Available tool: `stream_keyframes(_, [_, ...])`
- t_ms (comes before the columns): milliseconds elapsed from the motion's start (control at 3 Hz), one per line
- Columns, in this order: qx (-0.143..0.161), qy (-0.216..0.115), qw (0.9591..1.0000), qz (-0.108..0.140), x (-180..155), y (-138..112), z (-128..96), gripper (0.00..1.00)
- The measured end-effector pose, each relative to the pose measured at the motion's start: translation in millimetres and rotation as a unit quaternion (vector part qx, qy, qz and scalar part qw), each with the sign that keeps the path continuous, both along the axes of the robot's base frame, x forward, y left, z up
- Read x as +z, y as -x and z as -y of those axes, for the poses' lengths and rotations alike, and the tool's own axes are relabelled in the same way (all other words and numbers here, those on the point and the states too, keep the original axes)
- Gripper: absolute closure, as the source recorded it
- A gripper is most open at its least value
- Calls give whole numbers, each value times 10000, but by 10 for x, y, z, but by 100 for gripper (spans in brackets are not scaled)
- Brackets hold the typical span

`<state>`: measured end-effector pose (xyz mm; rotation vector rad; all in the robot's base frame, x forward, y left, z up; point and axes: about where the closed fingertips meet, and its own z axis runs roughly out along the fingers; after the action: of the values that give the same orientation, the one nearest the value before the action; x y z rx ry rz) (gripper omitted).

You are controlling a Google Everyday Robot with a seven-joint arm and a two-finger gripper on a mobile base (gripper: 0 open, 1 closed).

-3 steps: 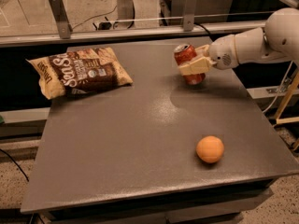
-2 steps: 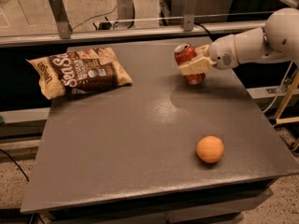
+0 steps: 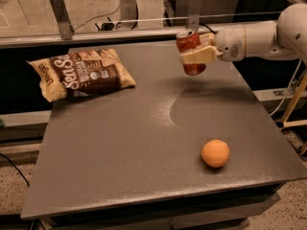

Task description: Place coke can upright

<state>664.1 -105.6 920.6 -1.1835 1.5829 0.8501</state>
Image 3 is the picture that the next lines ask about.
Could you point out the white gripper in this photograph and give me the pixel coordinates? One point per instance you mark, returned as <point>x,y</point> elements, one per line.
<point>228,45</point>

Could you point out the red coke can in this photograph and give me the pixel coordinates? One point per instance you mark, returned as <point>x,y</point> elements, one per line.
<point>188,40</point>

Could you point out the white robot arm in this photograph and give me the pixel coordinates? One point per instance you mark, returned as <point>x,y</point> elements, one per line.
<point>283,39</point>

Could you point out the orange fruit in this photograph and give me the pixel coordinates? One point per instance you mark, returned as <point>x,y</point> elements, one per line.
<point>215,153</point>

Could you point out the brown chip bag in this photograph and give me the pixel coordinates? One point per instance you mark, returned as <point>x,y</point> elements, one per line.
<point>81,74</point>

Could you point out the grey table cabinet base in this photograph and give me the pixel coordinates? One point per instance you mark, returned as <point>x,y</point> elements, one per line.
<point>175,214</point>

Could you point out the right metal rail bracket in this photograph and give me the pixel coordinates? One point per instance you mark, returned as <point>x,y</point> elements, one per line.
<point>193,15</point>

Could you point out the metal rail bracket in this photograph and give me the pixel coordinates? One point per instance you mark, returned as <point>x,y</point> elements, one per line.
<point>60,12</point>
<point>193,15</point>

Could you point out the grey metal rail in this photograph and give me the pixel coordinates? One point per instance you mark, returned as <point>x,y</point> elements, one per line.
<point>108,37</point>

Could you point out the yellow wooden frame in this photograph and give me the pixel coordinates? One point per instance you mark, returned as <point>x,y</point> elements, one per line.
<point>291,106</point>

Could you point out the left metal rail bracket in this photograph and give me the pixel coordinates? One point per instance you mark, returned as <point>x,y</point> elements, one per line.
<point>60,12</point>

